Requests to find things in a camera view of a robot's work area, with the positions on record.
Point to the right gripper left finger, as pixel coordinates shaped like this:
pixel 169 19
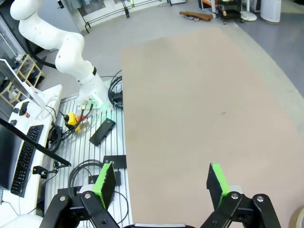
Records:
pixel 107 185

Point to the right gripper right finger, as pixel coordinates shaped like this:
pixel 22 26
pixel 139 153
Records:
pixel 217 185

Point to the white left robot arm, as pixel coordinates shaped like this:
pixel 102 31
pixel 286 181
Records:
pixel 69 54

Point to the square black metal plate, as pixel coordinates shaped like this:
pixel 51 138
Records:
pixel 116 161

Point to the white slotted mounting plate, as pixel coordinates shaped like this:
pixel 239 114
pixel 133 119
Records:
pixel 116 149

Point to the long black metal plate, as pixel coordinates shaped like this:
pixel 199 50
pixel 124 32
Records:
pixel 102 133

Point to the black clamp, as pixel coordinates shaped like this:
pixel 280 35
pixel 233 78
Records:
pixel 42 171

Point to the yellow emergency stop button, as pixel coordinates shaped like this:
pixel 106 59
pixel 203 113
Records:
pixel 72 121

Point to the black boom rod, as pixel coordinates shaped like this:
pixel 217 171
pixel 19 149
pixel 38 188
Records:
pixel 35 145

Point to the black keyboard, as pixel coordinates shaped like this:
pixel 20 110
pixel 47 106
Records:
pixel 27 159

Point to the brown packing tape roll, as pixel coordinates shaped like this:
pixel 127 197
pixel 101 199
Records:
pixel 298 218

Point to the black monitor screen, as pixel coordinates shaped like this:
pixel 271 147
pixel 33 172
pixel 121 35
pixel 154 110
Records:
pixel 8 159

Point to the white computer desk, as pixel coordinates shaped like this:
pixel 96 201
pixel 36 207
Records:
pixel 47 99

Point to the silver monitor with white stand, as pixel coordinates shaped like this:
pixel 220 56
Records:
pixel 21 85

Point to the wooden shelf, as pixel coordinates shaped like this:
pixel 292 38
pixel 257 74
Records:
pixel 31 71

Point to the brown roll on floor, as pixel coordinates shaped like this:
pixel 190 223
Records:
pixel 197 16

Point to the black wheeled cart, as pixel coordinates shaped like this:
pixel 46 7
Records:
pixel 229 12

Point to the white cylindrical appliance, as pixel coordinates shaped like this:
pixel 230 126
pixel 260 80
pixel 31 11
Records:
pixel 270 10

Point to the black metal bench frame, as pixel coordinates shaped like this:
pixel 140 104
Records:
pixel 107 13

